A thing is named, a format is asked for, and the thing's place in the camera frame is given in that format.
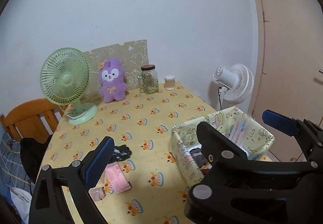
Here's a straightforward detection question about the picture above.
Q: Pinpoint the clear plastic bag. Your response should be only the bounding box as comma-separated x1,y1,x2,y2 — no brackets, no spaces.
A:
229,114,256,149

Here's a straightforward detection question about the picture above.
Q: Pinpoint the white bag pack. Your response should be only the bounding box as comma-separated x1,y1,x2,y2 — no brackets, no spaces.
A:
89,187,106,202

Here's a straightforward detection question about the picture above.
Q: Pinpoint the pink tissue pack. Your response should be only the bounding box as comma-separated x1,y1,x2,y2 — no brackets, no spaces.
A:
104,162,131,194

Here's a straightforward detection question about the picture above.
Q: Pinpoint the black plastic bag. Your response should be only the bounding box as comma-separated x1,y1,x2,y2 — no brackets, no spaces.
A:
108,144,132,164

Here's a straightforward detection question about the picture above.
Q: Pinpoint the yellow cartoon tissue pack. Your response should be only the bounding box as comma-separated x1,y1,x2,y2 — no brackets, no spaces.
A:
200,162,212,171

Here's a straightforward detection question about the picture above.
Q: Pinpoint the white bedsheet pile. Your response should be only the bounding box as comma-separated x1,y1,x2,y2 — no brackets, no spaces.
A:
10,188,32,224

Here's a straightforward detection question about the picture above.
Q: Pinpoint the patterned storage box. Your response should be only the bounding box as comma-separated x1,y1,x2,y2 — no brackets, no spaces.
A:
169,107,275,186

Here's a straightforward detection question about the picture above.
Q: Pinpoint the plaid blue pillow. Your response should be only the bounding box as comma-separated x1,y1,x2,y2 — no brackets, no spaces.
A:
0,132,35,193

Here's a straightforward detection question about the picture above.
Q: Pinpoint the black garment on chair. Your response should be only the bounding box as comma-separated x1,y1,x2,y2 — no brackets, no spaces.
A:
20,135,52,184

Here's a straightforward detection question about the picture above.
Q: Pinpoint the white floor fan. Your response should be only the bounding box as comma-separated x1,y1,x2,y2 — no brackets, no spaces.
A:
213,64,254,110

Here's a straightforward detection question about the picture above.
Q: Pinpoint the yellow patterned tablecloth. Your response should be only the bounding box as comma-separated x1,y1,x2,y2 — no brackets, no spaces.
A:
40,82,274,224

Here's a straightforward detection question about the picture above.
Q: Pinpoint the cotton swab container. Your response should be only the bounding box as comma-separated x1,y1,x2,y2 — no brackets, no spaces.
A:
164,75,176,91

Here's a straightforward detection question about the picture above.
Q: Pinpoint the glass jar with lid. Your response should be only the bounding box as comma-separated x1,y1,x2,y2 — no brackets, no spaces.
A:
137,65,159,94

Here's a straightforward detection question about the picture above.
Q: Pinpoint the beige door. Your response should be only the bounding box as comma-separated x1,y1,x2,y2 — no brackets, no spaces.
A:
244,0,323,163

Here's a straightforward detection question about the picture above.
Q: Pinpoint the green patterned board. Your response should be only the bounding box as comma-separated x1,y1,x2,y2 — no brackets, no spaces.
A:
82,40,149,99

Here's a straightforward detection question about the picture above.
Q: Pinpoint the green desk fan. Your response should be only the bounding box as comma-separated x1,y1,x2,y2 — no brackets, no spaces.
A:
40,48,99,125

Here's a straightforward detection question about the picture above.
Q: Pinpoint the purple plush bunny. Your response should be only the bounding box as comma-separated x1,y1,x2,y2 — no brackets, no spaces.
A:
98,58,128,103

